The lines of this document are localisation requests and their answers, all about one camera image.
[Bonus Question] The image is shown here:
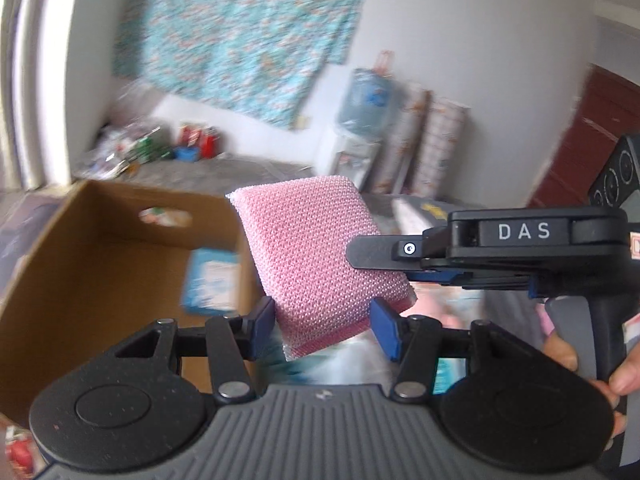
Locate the teal floral wall cloth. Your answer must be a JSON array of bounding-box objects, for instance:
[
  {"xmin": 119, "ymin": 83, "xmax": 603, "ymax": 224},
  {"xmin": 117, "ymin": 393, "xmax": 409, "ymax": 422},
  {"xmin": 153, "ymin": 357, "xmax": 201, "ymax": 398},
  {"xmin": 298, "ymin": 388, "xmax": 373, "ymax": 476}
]
[{"xmin": 111, "ymin": 0, "xmax": 375, "ymax": 128}]

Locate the brown wooden door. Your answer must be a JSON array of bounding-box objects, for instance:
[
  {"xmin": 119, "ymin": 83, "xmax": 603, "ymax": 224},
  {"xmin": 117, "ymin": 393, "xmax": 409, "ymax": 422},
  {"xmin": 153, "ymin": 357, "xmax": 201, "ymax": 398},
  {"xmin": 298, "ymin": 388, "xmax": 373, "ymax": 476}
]
[{"xmin": 530, "ymin": 62, "xmax": 640, "ymax": 208}]

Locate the checkered patterned board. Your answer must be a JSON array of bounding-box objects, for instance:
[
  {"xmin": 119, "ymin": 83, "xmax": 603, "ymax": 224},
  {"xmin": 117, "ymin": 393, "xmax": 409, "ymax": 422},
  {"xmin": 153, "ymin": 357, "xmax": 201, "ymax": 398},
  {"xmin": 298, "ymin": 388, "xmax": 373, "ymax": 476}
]
[{"xmin": 412, "ymin": 95, "xmax": 473, "ymax": 198}]

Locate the white water dispenser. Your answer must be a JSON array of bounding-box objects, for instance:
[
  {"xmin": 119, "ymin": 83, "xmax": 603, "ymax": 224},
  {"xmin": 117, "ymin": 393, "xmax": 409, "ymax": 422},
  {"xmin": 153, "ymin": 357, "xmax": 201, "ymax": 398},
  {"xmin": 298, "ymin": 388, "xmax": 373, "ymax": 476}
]
[{"xmin": 320, "ymin": 127, "xmax": 381, "ymax": 191}]

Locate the pink mesh sponge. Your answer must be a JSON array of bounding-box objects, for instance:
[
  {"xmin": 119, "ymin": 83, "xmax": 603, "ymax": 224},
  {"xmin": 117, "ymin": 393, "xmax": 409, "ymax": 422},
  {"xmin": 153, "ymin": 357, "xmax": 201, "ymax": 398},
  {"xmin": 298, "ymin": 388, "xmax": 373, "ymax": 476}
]
[{"xmin": 226, "ymin": 174, "xmax": 418, "ymax": 361}]

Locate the white plastic bag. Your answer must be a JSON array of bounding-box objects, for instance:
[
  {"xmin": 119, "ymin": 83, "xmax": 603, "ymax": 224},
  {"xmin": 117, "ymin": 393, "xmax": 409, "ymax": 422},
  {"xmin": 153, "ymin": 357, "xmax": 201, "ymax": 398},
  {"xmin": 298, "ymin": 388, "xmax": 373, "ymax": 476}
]
[{"xmin": 257, "ymin": 287, "xmax": 488, "ymax": 395}]

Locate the floral patterned board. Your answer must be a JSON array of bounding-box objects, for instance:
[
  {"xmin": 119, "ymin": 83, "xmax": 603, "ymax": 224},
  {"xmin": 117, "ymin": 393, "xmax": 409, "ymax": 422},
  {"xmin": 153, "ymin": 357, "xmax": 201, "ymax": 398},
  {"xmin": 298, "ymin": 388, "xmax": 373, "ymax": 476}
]
[{"xmin": 372, "ymin": 80, "xmax": 433, "ymax": 196}]

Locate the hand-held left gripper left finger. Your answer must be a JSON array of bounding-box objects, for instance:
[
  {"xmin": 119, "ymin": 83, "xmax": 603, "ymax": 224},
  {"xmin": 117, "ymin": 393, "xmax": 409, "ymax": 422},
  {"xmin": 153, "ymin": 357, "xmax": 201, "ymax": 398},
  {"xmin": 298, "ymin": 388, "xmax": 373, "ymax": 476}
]
[{"xmin": 115, "ymin": 296, "xmax": 277, "ymax": 406}]

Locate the blue water bottle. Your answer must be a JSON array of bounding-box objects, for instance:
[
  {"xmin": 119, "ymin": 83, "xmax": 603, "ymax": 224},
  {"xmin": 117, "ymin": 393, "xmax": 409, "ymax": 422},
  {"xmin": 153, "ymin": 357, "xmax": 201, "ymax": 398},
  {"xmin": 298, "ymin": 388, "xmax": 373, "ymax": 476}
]
[{"xmin": 336, "ymin": 66, "xmax": 403, "ymax": 138}]

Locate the person's right hand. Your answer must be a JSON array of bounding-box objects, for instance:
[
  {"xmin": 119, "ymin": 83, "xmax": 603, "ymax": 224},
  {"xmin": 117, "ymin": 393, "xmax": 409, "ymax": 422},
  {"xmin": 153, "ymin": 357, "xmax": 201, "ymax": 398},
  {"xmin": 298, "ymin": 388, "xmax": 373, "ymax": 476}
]
[{"xmin": 542, "ymin": 332, "xmax": 640, "ymax": 453}]

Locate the clear plastic bag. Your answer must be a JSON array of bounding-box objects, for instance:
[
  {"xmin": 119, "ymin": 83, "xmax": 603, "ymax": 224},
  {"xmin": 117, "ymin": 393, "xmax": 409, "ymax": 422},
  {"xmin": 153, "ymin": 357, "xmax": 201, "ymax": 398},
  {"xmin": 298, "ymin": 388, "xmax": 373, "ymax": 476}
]
[{"xmin": 80, "ymin": 85, "xmax": 173, "ymax": 181}]

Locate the red packet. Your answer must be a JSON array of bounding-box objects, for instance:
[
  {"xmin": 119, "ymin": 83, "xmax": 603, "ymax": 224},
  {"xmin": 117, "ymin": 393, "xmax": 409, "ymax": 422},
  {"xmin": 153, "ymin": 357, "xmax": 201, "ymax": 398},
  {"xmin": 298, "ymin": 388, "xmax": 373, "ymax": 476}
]
[{"xmin": 177, "ymin": 122, "xmax": 222, "ymax": 160}]

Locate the brown cardboard box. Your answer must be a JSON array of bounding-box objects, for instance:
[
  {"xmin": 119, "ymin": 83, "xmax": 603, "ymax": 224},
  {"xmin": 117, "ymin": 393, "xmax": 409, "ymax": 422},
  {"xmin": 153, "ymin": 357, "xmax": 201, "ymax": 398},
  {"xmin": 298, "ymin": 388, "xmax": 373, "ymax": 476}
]
[{"xmin": 0, "ymin": 180, "xmax": 266, "ymax": 426}]

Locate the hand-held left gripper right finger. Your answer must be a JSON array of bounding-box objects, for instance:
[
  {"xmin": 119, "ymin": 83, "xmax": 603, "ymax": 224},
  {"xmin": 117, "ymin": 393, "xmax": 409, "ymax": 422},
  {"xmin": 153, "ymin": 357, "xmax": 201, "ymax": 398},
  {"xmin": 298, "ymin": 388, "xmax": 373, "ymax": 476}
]
[{"xmin": 370, "ymin": 297, "xmax": 533, "ymax": 403}]

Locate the blue tissue packet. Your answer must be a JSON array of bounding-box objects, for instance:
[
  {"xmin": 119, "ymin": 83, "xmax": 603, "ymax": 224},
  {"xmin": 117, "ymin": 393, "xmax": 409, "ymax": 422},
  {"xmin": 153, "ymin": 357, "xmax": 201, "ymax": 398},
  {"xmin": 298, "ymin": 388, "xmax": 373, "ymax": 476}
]
[{"xmin": 180, "ymin": 247, "xmax": 241, "ymax": 317}]

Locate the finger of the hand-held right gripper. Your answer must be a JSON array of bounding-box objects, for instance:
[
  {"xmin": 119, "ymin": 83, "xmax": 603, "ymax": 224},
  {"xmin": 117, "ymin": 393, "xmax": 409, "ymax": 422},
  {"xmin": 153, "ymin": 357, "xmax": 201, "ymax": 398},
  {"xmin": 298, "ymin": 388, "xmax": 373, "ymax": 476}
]
[
  {"xmin": 405, "ymin": 266, "xmax": 532, "ymax": 292},
  {"xmin": 346, "ymin": 227, "xmax": 452, "ymax": 271}
]

